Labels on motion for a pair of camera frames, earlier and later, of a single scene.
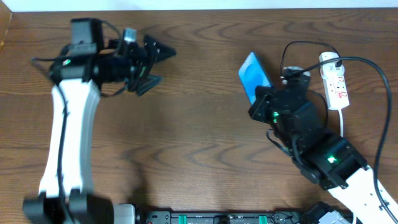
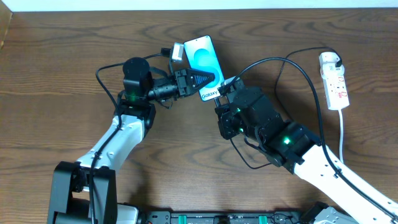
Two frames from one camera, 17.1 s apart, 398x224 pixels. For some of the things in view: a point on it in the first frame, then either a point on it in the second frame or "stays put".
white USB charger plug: (331, 66) stays put
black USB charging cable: (339, 65) → (275, 93)
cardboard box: (5, 17) stays put
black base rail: (219, 218) stays put
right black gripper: (261, 101) → (230, 91)
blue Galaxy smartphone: (252, 74) → (202, 55)
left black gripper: (140, 66) → (181, 82)
